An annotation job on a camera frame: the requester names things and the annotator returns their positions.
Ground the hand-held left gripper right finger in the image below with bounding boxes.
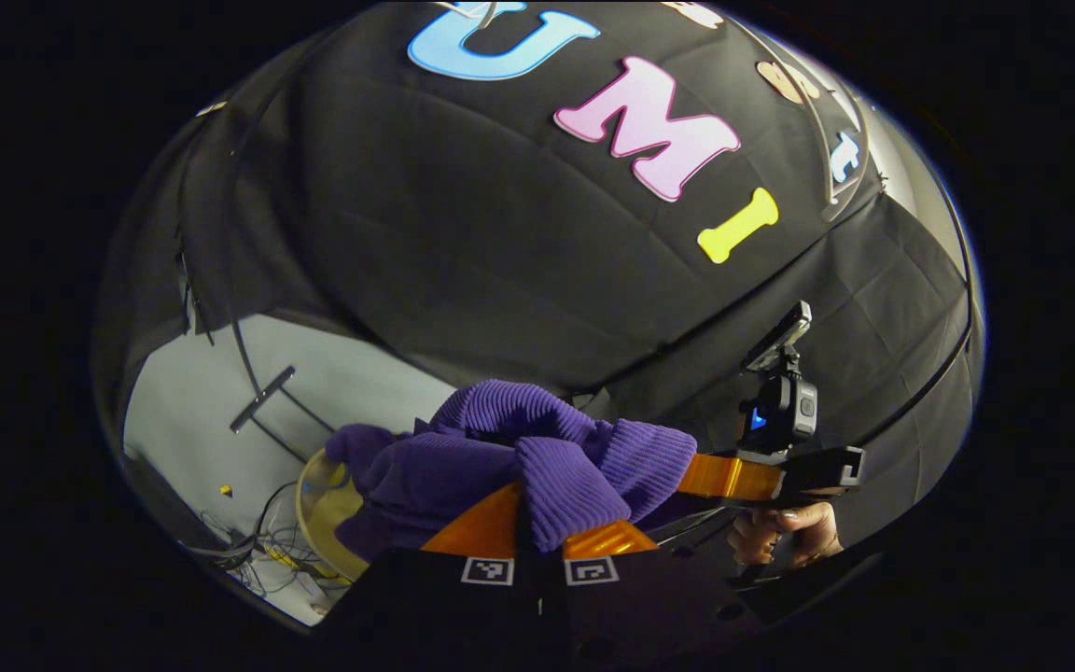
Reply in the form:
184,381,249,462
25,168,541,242
546,519,764,669

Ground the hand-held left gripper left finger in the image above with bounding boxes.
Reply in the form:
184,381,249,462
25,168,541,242
314,479,544,669

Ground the yellow laundry hamper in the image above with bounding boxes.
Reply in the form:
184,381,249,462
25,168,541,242
294,445,382,583

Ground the purple ribbed knit jacket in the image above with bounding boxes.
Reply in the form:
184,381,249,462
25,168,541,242
325,378,699,563

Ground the white plastic clothes hanger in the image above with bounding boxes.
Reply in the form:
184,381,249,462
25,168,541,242
722,17,874,223

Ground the tangle of floor cables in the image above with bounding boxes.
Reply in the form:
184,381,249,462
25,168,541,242
190,480,354,612

